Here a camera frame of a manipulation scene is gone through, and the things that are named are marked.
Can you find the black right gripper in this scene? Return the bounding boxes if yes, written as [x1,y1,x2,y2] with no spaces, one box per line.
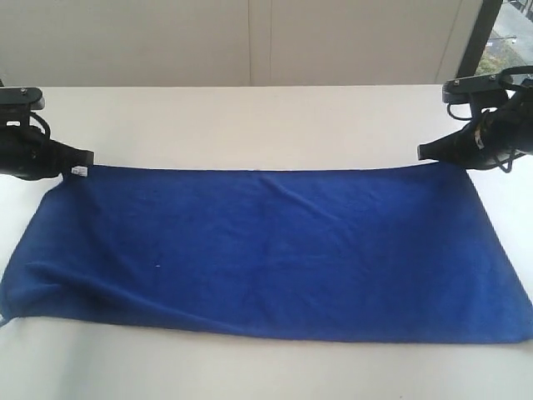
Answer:
[417,92,532,171]

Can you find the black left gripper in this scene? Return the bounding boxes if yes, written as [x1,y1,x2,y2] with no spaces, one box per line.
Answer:
[1,120,94,181]

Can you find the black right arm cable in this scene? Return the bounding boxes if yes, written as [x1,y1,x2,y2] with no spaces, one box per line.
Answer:
[447,64,533,174]

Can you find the black window frame post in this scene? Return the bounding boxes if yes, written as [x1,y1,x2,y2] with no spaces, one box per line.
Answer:
[456,0,503,78]

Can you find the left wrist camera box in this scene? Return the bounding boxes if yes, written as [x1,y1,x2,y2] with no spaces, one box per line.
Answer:
[0,87,45,111]

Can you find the blue towel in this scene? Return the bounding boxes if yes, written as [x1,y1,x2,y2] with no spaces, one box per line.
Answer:
[1,163,532,344]

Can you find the beige wall panel partition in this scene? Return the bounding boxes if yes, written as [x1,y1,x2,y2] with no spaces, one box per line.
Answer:
[1,1,481,87]

